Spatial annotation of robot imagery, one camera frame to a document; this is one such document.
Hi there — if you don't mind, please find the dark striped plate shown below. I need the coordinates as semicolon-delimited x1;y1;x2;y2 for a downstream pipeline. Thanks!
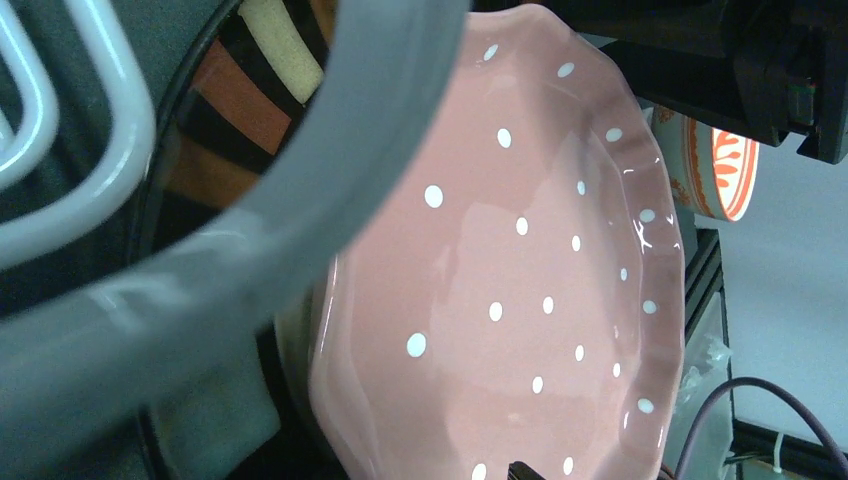
129;1;337;479

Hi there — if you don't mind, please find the pink polka dot plate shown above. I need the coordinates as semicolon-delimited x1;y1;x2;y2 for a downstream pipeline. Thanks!
309;4;685;479

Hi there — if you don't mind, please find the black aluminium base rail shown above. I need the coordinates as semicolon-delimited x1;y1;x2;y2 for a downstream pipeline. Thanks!
675;229;838;479

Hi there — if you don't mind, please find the orange floral bowl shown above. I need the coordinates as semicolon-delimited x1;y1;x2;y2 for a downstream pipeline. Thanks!
651;106;760;222

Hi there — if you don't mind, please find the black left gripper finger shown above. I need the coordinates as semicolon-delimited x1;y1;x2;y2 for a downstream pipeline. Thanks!
507;461;544;480

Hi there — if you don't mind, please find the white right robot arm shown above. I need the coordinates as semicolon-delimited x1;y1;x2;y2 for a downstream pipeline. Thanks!
548;1;847;164

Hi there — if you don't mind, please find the white wire dish rack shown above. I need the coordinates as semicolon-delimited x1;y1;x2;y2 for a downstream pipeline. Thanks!
1;1;469;479

